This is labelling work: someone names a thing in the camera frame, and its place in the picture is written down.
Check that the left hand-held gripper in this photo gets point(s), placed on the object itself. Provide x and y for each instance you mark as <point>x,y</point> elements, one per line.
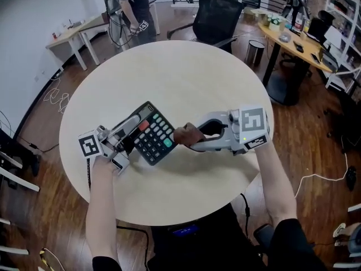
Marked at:
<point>90,145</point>

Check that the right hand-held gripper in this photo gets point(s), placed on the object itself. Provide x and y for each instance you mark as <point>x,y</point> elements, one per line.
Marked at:
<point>253,120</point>

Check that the brown cloth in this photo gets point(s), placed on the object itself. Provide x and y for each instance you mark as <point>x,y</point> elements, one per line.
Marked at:
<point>187,135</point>

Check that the black calculator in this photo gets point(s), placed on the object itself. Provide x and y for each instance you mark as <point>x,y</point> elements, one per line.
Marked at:
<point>155,140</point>

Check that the person's left forearm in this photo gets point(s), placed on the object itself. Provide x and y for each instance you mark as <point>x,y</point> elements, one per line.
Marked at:
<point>101,207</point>

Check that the person's right forearm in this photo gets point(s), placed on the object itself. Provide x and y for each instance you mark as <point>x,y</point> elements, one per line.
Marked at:
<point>276,185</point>

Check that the metal trash bin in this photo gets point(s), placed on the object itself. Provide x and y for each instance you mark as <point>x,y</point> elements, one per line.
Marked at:
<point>255,54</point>

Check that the white power strip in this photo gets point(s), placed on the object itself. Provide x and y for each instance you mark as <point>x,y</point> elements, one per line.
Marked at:
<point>58,74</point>

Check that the blue badge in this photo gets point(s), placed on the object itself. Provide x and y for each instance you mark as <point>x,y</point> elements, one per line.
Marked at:
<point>185,231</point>

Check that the grey shell chair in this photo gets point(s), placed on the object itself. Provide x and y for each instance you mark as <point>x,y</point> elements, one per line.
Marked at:
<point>115,30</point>

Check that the yellow oval table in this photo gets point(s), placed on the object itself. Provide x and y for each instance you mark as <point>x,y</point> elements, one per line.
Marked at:
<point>282,45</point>

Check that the black mesh office chair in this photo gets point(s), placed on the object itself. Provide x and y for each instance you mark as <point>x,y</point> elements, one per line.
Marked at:
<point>217,18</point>

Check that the dark wooden desk white legs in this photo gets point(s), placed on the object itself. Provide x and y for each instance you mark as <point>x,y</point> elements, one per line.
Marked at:
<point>93,25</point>

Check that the light wooden desk white legs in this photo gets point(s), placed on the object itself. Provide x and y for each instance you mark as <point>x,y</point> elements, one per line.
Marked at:
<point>67,35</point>

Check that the black battery pack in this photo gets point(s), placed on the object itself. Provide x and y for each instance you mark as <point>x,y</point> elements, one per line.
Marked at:
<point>263,237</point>

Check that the person's black shirt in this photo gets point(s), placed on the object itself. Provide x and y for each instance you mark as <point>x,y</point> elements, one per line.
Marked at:
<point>203,250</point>

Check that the grey desk device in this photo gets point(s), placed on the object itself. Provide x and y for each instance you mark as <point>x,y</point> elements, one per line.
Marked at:
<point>76,24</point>

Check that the potted white flower plant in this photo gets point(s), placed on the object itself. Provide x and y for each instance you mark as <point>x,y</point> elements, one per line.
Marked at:
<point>275,24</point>

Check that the cardboard box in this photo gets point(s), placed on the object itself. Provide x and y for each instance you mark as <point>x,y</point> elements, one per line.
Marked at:
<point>253,13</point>

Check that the black power strip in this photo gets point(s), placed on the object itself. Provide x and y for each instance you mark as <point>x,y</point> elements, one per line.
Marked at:
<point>351,178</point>

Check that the black headrest office chair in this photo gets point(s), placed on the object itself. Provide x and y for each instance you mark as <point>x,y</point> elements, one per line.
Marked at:
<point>320,30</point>

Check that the white sneaker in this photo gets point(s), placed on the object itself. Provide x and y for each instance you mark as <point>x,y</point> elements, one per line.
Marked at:
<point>339,230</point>
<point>341,242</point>

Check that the white frame desk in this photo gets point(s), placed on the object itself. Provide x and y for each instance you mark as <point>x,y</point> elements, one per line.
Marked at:
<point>19,183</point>

